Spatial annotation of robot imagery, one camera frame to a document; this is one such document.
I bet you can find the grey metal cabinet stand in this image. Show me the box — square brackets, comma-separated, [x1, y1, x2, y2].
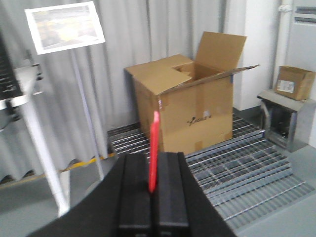
[257, 89, 316, 153]

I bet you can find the white sign stand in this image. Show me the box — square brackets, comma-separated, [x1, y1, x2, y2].
[24, 0, 107, 214]

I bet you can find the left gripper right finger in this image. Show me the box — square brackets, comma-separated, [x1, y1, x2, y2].
[152, 152, 236, 237]

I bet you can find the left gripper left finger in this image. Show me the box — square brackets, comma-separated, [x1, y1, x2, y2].
[28, 153, 147, 237]

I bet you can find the small cardboard box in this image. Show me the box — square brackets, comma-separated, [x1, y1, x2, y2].
[274, 65, 316, 101]

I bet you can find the steel grating platform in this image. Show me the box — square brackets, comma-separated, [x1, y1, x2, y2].
[107, 113, 316, 222]

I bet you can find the red plastic spoon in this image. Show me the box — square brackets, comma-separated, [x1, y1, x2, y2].
[148, 111, 160, 194]

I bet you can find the large cardboard box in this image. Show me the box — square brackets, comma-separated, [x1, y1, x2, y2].
[126, 32, 246, 154]

